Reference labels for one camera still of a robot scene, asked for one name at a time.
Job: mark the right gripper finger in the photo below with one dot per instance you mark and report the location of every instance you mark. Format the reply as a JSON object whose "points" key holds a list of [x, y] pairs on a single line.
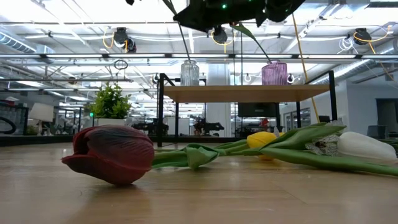
{"points": [[196, 17]]}

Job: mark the clear ribbed glass vase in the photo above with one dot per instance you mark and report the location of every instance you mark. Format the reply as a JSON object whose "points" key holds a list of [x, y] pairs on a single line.
{"points": [[190, 74]]}

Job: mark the red artificial tulip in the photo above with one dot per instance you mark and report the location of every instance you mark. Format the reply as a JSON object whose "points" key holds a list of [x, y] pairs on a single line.
{"points": [[109, 155]]}

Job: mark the white artificial tulip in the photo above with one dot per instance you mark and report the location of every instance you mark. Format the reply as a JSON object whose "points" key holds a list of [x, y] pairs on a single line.
{"points": [[363, 146]]}

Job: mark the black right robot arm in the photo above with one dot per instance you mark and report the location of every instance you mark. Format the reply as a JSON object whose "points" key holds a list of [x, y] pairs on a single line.
{"points": [[284, 7]]}

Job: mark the black background robot arm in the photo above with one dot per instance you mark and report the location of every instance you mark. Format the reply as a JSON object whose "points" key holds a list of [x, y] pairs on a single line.
{"points": [[208, 127]]}

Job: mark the purple ribbed glass vase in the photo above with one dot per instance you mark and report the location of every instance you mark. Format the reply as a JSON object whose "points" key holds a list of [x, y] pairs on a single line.
{"points": [[275, 74]]}

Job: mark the black monitor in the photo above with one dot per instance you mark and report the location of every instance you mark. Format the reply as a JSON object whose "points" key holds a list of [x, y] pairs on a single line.
{"points": [[258, 109]]}

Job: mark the green plant in white pot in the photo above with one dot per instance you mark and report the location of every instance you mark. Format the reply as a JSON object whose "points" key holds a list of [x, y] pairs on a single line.
{"points": [[110, 102]]}

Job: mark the long ceiling light bar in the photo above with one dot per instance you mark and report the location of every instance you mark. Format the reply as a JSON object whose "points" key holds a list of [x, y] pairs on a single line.
{"points": [[74, 56]]}

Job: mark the white lampshade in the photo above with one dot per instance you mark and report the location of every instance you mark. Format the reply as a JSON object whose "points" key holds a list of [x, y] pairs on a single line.
{"points": [[42, 112]]}

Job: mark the wooden shelf with black frame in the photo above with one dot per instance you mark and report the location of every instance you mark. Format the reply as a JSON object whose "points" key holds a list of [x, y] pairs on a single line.
{"points": [[245, 93]]}

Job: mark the silver ceiling duct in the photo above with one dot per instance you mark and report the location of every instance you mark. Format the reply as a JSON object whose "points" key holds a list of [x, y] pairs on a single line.
{"points": [[15, 43], [348, 70]]}

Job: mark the black table edge rail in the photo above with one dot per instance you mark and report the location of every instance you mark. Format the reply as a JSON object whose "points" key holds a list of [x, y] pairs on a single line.
{"points": [[31, 140]]}

